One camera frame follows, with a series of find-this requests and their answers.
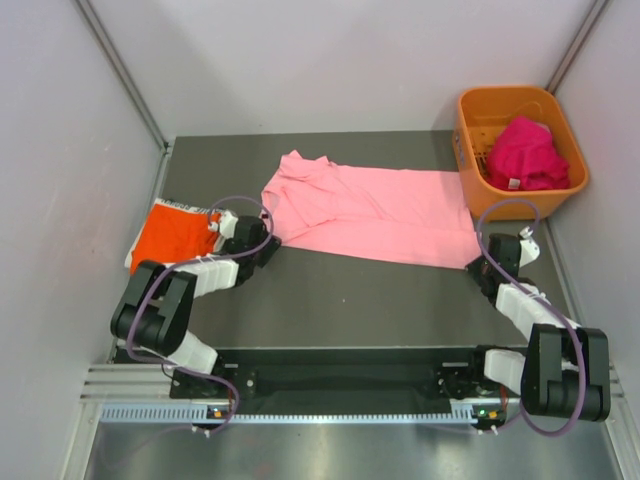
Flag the magenta t shirt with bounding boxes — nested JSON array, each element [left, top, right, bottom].
[[486, 116, 570, 191]]

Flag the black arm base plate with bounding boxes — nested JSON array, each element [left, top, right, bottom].
[[112, 347, 594, 415]]

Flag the light pink t shirt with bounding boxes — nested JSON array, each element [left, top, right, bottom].
[[261, 151, 480, 270]]

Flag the wrist white camera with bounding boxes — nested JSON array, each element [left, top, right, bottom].
[[208, 210, 238, 239], [518, 227, 540, 267]]

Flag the aluminium frame rail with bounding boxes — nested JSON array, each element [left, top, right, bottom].
[[79, 359, 627, 401]]

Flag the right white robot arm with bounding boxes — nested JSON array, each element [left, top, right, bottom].
[[466, 233, 611, 422]]

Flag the grey slotted cable duct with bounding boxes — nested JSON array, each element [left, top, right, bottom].
[[99, 400, 506, 425]]

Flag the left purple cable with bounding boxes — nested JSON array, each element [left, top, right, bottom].
[[125, 195, 276, 439]]

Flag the purple cable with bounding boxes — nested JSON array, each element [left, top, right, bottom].
[[125, 195, 276, 439], [475, 198, 586, 437]]

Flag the white printed t shirt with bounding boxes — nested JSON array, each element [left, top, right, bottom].
[[123, 197, 229, 271]]

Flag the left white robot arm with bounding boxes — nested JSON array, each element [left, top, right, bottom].
[[110, 211, 281, 397]]

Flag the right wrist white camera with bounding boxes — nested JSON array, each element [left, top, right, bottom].
[[518, 227, 540, 267]]

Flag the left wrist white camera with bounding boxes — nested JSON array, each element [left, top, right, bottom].
[[208, 210, 238, 239]]

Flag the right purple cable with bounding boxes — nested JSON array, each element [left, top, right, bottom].
[[475, 198, 586, 437]]

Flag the orange plastic basket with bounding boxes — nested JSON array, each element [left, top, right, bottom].
[[452, 85, 590, 221]]

